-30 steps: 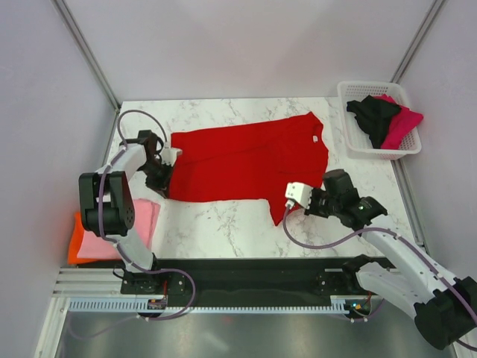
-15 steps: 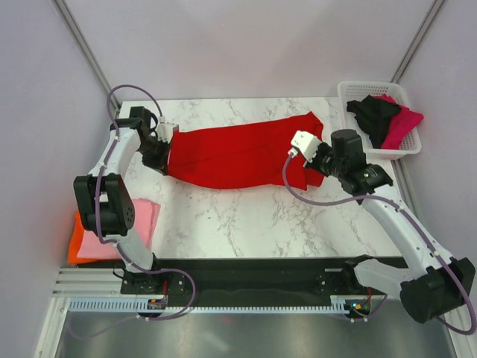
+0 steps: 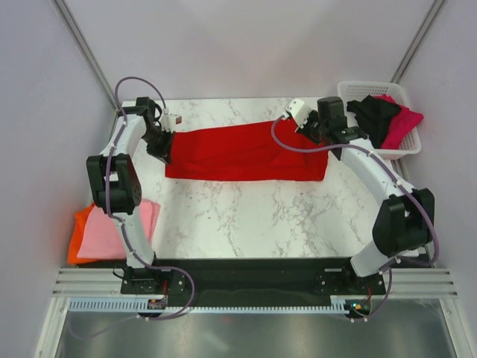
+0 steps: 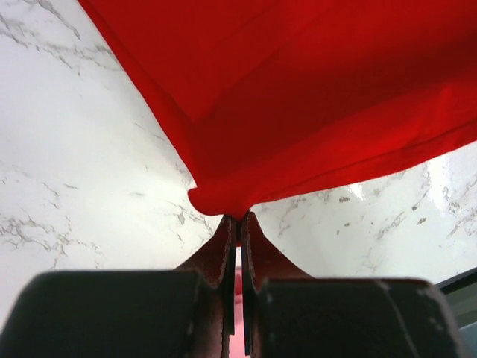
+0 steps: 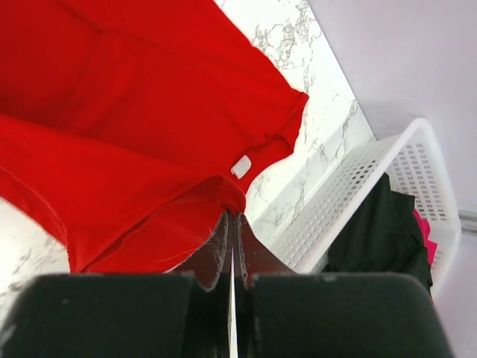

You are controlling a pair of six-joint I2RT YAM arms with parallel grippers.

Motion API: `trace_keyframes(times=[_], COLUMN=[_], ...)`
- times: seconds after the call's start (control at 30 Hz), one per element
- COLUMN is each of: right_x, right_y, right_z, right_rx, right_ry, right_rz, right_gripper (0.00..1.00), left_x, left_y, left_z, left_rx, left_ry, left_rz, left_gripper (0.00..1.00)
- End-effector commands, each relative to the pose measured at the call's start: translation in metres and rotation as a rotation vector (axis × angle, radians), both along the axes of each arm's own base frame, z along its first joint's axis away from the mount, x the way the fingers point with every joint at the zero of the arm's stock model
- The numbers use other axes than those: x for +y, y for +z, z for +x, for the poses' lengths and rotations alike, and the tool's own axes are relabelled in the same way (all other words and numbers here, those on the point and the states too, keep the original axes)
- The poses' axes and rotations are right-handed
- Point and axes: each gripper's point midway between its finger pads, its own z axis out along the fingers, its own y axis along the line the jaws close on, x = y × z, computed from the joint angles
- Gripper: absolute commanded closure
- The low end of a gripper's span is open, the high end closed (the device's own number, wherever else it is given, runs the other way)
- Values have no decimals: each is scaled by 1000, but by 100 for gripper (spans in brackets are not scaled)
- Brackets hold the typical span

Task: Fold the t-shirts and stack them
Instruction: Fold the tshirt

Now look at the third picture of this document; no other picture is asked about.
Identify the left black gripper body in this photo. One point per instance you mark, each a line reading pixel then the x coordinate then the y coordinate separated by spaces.
pixel 158 141

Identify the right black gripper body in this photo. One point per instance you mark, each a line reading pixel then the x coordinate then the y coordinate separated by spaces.
pixel 314 130

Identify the red t shirt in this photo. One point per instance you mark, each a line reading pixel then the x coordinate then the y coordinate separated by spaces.
pixel 240 153

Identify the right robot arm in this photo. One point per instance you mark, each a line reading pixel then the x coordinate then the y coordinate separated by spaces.
pixel 404 222

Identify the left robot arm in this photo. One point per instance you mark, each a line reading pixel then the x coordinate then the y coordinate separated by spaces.
pixel 114 183

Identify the black t shirt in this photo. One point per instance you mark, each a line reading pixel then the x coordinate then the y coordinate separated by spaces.
pixel 374 116

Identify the magenta t shirt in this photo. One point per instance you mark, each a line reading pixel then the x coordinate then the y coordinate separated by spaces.
pixel 402 123

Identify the white plastic basket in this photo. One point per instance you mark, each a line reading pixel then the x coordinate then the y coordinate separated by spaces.
pixel 358 90

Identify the folded orange t shirt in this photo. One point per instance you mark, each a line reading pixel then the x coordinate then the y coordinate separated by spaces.
pixel 76 240

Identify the folded pink t shirt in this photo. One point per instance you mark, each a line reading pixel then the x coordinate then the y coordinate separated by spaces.
pixel 101 239

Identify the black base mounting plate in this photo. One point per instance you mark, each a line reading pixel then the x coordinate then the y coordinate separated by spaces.
pixel 247 282

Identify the left aluminium frame post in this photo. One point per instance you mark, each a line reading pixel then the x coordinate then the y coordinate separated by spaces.
pixel 84 48

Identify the aluminium frame post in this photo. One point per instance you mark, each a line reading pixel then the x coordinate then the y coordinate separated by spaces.
pixel 418 39
pixel 84 48

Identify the aluminium front rail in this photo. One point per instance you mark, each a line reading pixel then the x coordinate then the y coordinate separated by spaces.
pixel 407 283

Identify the right aluminium frame post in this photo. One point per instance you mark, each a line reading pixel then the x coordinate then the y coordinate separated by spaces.
pixel 418 39

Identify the white slotted cable duct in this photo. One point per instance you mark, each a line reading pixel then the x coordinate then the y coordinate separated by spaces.
pixel 154 306

